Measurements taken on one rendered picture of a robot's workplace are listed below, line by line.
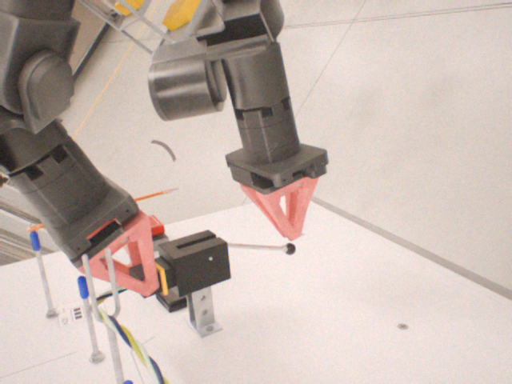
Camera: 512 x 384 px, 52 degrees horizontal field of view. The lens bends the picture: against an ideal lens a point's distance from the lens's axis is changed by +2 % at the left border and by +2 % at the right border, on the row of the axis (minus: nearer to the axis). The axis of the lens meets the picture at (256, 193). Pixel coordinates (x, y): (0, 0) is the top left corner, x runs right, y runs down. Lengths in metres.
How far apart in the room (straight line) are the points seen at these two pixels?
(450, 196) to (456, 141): 0.22
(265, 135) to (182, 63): 0.10
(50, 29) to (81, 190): 0.13
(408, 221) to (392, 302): 1.34
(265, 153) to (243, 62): 0.09
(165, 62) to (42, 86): 0.19
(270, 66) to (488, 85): 1.64
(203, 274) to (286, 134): 0.15
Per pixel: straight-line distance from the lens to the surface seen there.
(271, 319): 0.54
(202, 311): 0.53
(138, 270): 0.49
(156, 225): 0.71
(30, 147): 0.41
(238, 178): 0.53
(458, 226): 1.79
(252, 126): 0.49
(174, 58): 0.52
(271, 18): 0.53
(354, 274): 0.62
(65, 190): 0.42
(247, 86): 0.48
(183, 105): 0.50
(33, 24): 0.34
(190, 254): 0.48
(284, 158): 0.50
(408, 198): 1.95
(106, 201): 0.43
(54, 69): 0.35
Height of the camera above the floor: 1.38
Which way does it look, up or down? 31 degrees down
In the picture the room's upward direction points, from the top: 57 degrees counter-clockwise
